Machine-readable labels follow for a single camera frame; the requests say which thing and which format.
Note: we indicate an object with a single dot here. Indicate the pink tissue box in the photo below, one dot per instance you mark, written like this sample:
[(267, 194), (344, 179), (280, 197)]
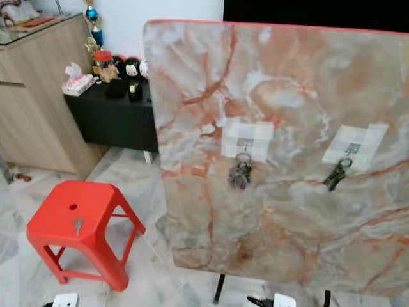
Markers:
[(78, 83)]

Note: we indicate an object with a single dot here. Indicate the flat red book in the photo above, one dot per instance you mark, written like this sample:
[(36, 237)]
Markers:
[(40, 21)]

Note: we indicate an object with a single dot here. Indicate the black mouse plush toy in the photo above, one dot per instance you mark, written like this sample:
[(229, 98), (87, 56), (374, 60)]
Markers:
[(133, 67), (119, 65)]

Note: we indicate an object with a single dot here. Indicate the black television screen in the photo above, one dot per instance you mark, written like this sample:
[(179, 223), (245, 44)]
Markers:
[(313, 13)]

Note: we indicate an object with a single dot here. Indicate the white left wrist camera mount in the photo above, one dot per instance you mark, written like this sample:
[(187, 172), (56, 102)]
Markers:
[(66, 300)]

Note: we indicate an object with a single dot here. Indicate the white figurine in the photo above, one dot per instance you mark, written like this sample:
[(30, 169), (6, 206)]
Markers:
[(16, 9)]

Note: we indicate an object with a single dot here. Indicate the black console with white legs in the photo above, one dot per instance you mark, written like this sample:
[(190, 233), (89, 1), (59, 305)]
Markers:
[(115, 125)]

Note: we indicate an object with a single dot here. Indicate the white taped hook patch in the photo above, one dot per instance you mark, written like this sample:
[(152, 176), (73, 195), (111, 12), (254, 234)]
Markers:
[(367, 142), (259, 136)]

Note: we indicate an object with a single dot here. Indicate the black board stand leg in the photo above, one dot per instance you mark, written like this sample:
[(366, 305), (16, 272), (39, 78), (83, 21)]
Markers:
[(327, 299), (220, 289)]

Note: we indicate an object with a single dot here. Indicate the small red dumbbell toy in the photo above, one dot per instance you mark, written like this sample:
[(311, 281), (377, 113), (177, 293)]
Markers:
[(22, 176)]

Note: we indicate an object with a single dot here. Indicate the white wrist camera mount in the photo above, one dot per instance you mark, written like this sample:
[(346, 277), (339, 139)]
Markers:
[(284, 301), (66, 300)]

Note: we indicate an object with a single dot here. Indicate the red plastic stool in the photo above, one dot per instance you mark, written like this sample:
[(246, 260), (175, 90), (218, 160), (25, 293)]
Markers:
[(64, 220)]

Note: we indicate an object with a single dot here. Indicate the light wooden cabinet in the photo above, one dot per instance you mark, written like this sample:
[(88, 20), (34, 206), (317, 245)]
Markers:
[(38, 109)]

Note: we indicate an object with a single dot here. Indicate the dark key bunch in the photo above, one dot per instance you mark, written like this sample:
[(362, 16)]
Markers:
[(335, 175)]

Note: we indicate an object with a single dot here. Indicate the single silver key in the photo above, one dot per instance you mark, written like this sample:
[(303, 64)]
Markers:
[(78, 225)]

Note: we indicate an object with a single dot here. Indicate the black wallet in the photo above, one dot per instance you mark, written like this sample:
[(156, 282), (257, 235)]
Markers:
[(116, 88)]

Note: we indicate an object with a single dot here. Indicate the white round plush toy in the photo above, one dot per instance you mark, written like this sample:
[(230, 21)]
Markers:
[(143, 68)]

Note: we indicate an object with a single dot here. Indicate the blue and gold trophy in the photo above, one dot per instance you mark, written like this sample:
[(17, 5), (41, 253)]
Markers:
[(92, 14)]

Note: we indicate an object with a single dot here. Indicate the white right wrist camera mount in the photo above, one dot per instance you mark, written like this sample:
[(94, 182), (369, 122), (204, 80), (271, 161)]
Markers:
[(284, 301)]

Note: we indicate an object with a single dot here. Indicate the marble pattern upright board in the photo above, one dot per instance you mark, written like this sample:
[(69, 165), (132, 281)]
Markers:
[(281, 230)]

